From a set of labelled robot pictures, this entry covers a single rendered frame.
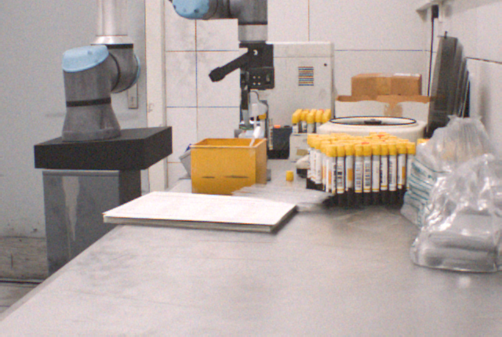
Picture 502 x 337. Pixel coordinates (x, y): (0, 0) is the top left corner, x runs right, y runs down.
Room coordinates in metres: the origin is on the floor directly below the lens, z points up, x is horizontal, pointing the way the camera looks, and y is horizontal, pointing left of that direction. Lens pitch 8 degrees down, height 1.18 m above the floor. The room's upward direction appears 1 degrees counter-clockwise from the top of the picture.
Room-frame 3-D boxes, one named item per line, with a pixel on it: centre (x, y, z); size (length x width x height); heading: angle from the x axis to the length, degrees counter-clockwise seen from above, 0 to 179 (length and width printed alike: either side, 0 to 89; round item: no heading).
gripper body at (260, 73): (2.03, -0.01, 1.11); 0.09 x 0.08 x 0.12; 84
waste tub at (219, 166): (1.65, 0.05, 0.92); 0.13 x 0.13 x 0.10; 80
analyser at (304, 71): (2.53, -0.11, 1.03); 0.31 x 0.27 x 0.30; 172
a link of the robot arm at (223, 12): (2.05, 0.10, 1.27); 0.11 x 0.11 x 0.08; 71
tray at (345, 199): (1.52, -0.21, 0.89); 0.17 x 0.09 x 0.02; 99
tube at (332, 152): (1.48, -0.14, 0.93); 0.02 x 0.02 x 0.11
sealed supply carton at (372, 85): (2.88, -0.47, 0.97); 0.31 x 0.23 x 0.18; 166
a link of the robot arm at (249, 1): (2.03, 0.01, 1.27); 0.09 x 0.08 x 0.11; 71
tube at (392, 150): (1.50, -0.26, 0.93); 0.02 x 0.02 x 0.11
